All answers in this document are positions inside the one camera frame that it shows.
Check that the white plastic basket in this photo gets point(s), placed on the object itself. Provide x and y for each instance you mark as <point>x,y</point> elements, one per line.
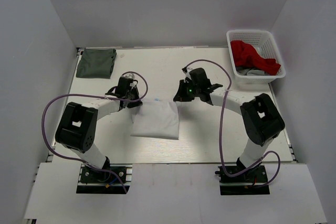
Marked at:
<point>265,41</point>

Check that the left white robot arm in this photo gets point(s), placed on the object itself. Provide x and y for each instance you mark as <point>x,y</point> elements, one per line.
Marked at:
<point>77,127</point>

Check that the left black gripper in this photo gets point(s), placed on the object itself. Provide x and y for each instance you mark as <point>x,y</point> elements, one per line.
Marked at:
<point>135,104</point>

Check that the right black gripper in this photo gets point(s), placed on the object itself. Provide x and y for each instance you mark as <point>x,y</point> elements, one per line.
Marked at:
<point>181,96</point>

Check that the folded dark green t shirt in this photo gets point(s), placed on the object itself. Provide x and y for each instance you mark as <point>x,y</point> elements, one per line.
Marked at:
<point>96,64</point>

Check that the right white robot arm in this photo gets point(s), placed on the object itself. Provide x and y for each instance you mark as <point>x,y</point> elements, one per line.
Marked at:
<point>261,119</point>

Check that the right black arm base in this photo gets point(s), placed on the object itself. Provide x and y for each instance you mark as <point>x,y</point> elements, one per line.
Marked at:
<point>249,183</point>

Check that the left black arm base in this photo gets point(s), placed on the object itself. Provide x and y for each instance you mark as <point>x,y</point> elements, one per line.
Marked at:
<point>91,181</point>

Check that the red t shirt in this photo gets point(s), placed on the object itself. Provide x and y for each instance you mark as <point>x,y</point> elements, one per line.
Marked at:
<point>249,58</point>

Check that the grey t shirt in basket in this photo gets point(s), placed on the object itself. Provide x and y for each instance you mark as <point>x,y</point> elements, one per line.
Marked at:
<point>254,71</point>

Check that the white t shirt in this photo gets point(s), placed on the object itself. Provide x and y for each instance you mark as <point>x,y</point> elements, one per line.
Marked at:
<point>156,119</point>

